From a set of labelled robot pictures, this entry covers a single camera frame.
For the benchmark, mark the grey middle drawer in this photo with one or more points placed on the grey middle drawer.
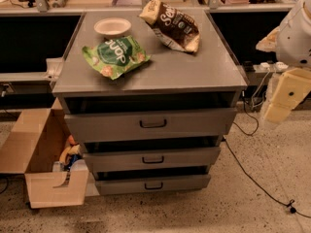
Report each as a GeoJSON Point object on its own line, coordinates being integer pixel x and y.
{"type": "Point", "coordinates": [150, 159]}

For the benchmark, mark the items inside cardboard box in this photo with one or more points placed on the items inside cardboard box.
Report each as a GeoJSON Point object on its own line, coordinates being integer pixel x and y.
{"type": "Point", "coordinates": [71, 158]}

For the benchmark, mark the grey bottom drawer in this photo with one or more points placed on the grey bottom drawer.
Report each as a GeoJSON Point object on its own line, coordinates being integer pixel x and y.
{"type": "Point", "coordinates": [190, 182]}

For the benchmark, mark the white paper bowl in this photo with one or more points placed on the white paper bowl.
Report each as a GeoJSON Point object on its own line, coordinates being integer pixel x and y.
{"type": "Point", "coordinates": [112, 27]}

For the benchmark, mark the white plug adapter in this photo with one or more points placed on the white plug adapter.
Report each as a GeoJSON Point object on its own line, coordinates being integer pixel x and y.
{"type": "Point", "coordinates": [264, 66]}

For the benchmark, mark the open cardboard box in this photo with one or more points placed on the open cardboard box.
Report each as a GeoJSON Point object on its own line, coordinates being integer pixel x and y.
{"type": "Point", "coordinates": [33, 149]}

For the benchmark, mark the grey drawer cabinet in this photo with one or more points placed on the grey drawer cabinet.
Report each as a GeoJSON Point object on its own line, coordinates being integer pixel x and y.
{"type": "Point", "coordinates": [170, 81]}

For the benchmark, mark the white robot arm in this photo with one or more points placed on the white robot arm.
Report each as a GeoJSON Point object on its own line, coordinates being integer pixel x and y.
{"type": "Point", "coordinates": [291, 41]}

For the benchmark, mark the brown chip bag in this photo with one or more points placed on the brown chip bag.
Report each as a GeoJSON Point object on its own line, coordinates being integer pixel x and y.
{"type": "Point", "coordinates": [175, 29]}

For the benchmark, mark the grey top drawer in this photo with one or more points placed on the grey top drawer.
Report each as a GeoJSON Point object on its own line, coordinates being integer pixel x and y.
{"type": "Point", "coordinates": [111, 127]}

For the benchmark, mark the grey drawer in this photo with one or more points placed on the grey drawer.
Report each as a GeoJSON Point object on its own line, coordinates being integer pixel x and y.
{"type": "Point", "coordinates": [111, 127]}
{"type": "Point", "coordinates": [190, 182]}
{"type": "Point", "coordinates": [150, 159]}

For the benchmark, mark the white power strip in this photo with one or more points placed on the white power strip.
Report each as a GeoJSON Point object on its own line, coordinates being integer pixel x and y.
{"type": "Point", "coordinates": [281, 66]}

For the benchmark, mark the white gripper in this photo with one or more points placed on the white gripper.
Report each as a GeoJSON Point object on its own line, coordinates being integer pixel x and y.
{"type": "Point", "coordinates": [293, 41]}

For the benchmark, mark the green snack bag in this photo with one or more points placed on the green snack bag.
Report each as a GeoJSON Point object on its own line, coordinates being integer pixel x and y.
{"type": "Point", "coordinates": [115, 57]}

